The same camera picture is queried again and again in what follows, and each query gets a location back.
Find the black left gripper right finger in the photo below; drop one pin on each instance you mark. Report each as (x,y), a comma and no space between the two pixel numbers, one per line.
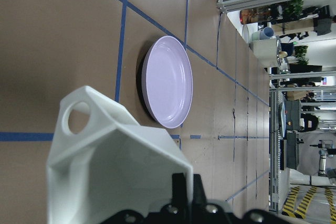
(199,197)

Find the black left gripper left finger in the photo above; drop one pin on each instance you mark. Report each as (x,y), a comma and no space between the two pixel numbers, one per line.
(179,191)

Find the white angular cup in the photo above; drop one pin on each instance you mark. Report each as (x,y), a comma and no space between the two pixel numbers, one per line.
(102,161)

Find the lilac plate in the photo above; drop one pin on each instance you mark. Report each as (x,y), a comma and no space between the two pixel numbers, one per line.
(165,82)

